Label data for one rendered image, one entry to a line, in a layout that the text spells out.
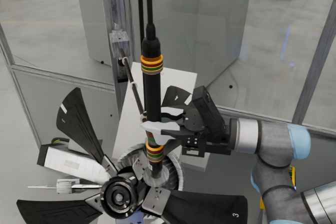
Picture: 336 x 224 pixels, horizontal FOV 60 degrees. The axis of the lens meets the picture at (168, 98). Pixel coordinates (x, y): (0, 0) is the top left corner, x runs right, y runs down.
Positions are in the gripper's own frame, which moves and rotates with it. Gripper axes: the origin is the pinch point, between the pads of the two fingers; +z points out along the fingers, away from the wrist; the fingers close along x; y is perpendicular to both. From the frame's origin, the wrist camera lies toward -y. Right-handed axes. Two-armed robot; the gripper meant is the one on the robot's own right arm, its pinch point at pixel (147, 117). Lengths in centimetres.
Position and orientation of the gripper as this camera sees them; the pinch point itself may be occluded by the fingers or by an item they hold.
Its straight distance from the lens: 66.7
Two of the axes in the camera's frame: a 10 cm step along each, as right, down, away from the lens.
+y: -0.1, 8.0, 6.1
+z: -9.9, -1.0, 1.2
